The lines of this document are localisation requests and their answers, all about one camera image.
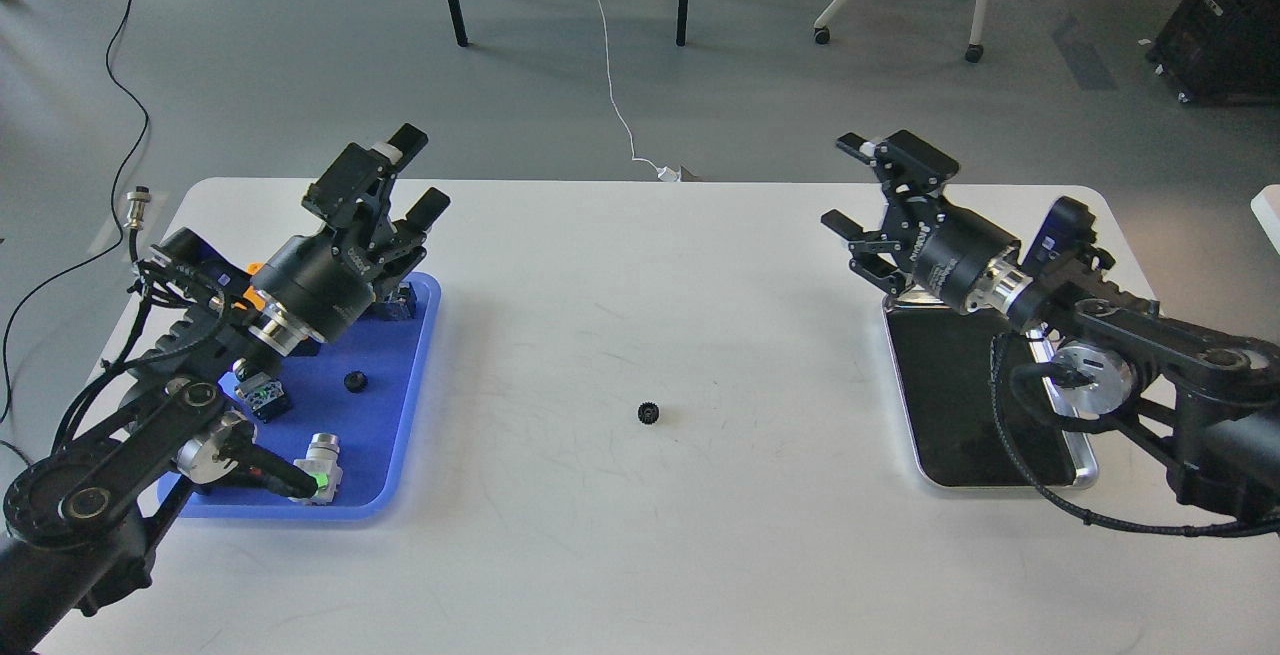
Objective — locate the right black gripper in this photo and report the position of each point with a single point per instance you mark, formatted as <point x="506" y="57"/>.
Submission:
<point x="953" y="254"/>

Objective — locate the green silver push button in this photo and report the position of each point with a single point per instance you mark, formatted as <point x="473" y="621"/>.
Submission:
<point x="321" y="461"/>

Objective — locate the silver metal tray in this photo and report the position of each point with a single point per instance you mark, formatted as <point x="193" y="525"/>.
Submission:
<point x="942" y="361"/>

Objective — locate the blue plastic tray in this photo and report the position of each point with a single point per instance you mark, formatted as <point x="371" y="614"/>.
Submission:
<point x="373" y="426"/>

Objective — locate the black equipment case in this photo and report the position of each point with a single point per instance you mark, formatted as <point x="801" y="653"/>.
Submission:
<point x="1220" y="51"/>

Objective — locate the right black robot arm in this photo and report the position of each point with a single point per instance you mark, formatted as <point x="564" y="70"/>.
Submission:
<point x="1201" y="402"/>

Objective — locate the black blue contact block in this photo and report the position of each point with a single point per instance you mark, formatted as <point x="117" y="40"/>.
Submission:
<point x="262" y="393"/>

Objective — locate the white object at edge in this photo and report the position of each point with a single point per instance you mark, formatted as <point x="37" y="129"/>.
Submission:
<point x="1265" y="208"/>

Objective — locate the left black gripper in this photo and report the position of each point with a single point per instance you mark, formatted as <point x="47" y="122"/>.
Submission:
<point x="323" y="283"/>

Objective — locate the yellow black switch part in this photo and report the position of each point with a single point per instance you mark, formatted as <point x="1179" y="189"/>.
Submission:
<point x="400" y="304"/>

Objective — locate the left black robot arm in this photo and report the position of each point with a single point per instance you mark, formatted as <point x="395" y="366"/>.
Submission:
<point x="82" y="525"/>

